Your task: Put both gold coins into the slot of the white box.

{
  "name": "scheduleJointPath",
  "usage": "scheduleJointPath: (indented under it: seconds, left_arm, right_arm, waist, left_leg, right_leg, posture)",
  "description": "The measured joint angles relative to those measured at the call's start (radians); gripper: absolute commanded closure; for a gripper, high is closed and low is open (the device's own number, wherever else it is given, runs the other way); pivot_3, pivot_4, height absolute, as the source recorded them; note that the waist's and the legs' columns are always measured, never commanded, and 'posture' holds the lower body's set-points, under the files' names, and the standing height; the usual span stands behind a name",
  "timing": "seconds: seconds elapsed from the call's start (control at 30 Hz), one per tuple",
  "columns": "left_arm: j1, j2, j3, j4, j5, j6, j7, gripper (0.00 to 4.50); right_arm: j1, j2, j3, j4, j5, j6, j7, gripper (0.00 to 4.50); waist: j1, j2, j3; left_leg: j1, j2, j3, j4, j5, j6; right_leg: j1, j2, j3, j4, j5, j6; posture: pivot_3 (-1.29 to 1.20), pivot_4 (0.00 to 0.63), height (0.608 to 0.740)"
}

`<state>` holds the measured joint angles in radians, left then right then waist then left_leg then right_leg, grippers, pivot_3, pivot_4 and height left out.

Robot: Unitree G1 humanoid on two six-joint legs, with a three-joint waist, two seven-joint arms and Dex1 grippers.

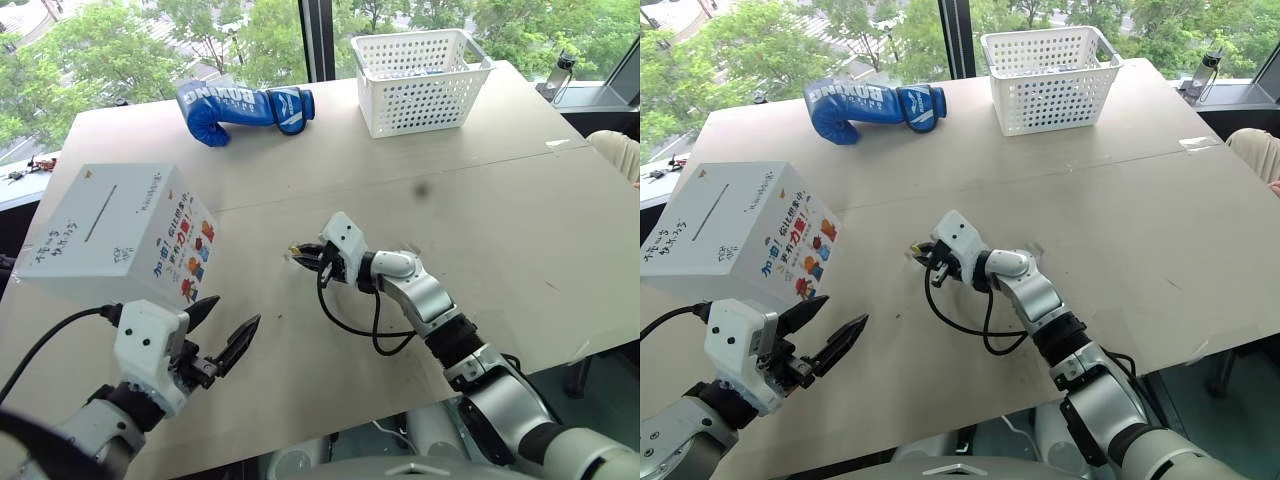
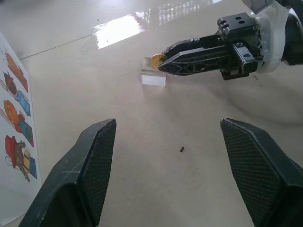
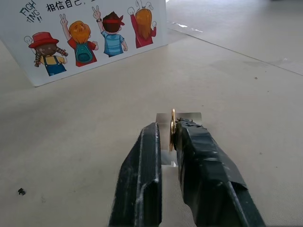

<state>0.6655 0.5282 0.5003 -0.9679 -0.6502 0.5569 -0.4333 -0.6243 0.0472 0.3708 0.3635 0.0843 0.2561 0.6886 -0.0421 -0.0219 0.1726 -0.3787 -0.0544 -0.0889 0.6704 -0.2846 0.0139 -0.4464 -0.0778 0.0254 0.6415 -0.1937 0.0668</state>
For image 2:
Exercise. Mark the clear acrylic coin stand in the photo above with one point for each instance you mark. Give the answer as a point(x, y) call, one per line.
point(152, 79)

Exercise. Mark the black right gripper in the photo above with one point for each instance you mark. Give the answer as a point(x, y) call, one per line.
point(241, 30)

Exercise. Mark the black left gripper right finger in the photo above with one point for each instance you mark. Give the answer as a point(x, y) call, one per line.
point(260, 170)

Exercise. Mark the small dark debris speck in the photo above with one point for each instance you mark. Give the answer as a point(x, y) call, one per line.
point(182, 149)

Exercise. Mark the illustrated paper sheet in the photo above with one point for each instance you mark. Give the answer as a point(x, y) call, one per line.
point(16, 123)

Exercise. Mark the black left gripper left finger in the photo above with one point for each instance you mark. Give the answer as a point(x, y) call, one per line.
point(71, 179)

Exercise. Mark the gold coin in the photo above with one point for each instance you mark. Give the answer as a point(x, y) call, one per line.
point(155, 61)

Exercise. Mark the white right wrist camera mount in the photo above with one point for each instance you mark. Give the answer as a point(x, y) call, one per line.
point(273, 35)

